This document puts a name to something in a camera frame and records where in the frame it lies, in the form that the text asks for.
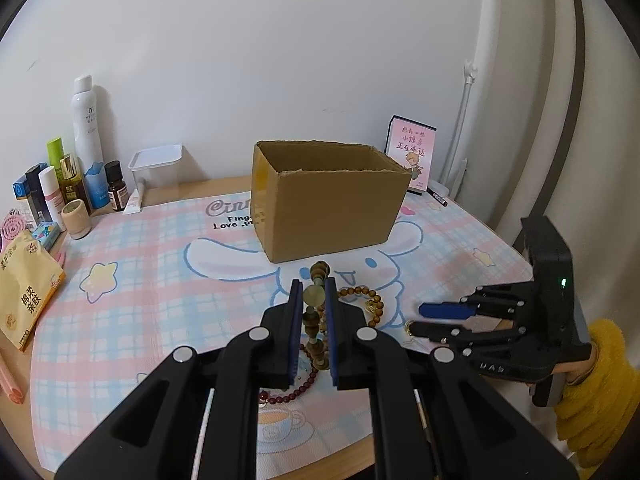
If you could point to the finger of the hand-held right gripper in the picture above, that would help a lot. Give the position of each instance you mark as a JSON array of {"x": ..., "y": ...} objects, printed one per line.
[
  {"x": 445, "y": 310},
  {"x": 430, "y": 330}
]

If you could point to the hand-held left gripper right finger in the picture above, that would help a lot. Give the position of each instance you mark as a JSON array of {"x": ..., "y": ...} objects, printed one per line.
[{"x": 332, "y": 330}]

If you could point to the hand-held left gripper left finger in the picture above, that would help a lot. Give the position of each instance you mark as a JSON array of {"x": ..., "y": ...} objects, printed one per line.
[{"x": 296, "y": 320}]

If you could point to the brown cardboard box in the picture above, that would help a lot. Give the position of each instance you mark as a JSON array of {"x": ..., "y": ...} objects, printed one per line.
[{"x": 330, "y": 210}]

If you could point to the person's right forearm yellow sleeve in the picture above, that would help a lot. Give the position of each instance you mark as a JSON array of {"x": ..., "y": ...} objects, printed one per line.
[{"x": 595, "y": 400}]

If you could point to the black marker pen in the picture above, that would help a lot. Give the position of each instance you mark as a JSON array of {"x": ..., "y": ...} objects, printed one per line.
[{"x": 437, "y": 197}]

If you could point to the pastel cartoon desk mat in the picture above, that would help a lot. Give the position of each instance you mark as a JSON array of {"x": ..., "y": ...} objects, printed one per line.
[{"x": 150, "y": 300}]

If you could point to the pink cartoon book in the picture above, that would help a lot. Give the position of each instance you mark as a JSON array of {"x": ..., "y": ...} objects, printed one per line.
[{"x": 412, "y": 155}]

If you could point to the white cream tube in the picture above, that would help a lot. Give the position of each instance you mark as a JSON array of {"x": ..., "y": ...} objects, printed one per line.
[{"x": 135, "y": 200}]

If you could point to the white plastic container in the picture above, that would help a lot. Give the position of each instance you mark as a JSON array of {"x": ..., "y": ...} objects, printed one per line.
[{"x": 155, "y": 157}]

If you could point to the small brown glass bottle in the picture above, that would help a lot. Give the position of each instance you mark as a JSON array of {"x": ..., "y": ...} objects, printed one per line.
[{"x": 116, "y": 190}]

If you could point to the beige cup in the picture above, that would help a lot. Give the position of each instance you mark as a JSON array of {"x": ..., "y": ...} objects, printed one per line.
[{"x": 76, "y": 220}]

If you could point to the light blue small box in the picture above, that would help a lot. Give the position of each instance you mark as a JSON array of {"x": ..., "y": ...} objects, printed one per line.
[{"x": 45, "y": 235}]

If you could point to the white and pink bottle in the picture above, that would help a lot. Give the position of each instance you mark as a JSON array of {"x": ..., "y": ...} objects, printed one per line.
[{"x": 51, "y": 195}]

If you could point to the tall white spray bottle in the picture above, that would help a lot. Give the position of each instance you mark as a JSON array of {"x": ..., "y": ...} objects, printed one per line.
[{"x": 90, "y": 130}]

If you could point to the green tube bottle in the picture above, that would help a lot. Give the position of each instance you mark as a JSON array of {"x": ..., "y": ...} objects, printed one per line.
[{"x": 55, "y": 152}]

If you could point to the black carton box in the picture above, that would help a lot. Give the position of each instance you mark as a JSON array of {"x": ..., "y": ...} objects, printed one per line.
[{"x": 35, "y": 180}]

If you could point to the pink hair brush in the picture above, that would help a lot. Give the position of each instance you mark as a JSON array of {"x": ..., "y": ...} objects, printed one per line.
[{"x": 12, "y": 227}]

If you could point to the blue carton box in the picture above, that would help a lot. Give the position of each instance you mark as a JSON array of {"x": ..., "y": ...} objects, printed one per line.
[{"x": 22, "y": 200}]

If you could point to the white wall pipe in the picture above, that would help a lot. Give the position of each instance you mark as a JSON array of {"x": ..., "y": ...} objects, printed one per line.
[{"x": 462, "y": 120}]

